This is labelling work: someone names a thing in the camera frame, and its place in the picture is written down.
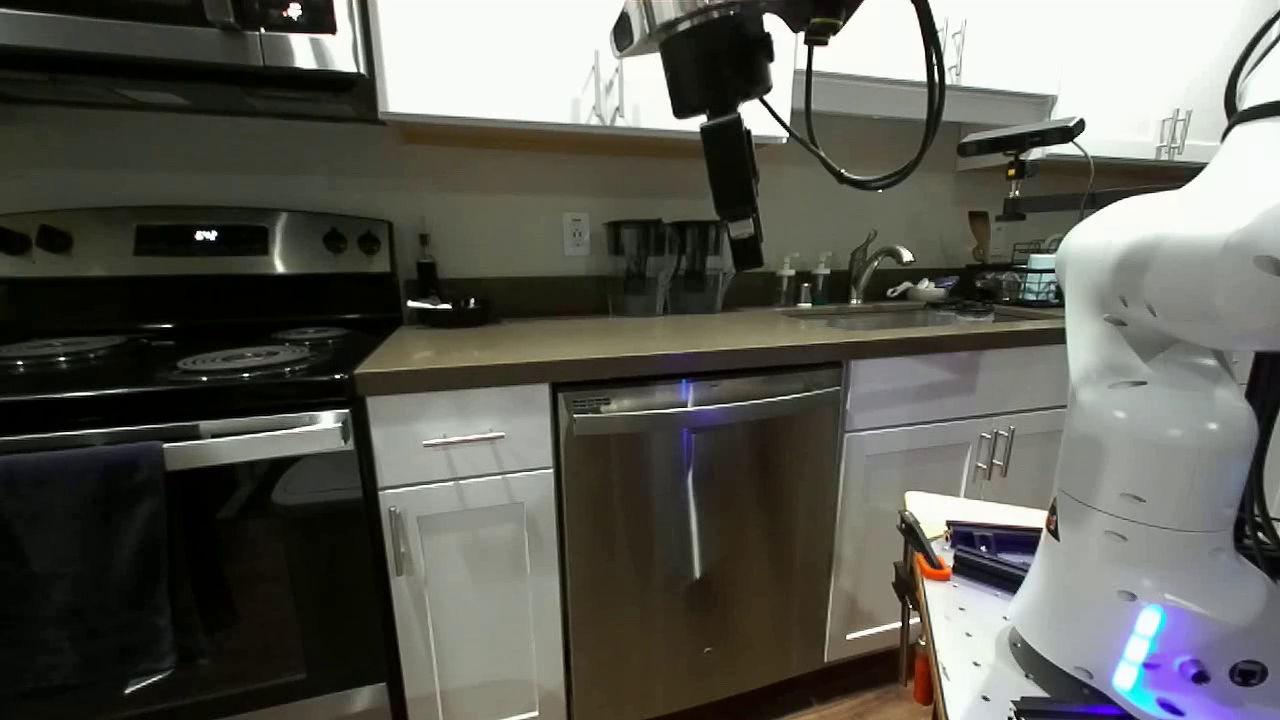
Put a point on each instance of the robot mounting table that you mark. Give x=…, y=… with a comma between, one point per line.
x=964, y=629

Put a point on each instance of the stainless steel dishwasher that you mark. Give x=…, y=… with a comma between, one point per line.
x=698, y=539

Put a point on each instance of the knife block on counter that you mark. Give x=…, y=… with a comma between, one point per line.
x=666, y=264

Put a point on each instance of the orange black clamp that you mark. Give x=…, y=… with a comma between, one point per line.
x=917, y=560

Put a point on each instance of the white wall outlet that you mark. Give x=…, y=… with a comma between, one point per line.
x=579, y=232

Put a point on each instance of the dark bottle on counter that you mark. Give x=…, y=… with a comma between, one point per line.
x=424, y=264

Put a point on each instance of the white lower cabinet with drawer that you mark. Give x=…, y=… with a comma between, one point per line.
x=473, y=550

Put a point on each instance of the dark towel on oven handle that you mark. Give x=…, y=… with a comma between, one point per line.
x=85, y=602

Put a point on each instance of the black camera on stand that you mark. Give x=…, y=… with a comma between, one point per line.
x=1015, y=144

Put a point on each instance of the chrome kitchen faucet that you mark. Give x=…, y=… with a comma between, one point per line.
x=866, y=256

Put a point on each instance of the black stainless electric stove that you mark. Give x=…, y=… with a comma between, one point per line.
x=227, y=339

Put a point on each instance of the stainless microwave above stove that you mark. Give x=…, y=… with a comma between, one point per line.
x=227, y=56

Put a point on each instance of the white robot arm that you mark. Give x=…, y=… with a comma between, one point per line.
x=1139, y=586

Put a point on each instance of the white sink cabinet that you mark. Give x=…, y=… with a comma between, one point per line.
x=983, y=425

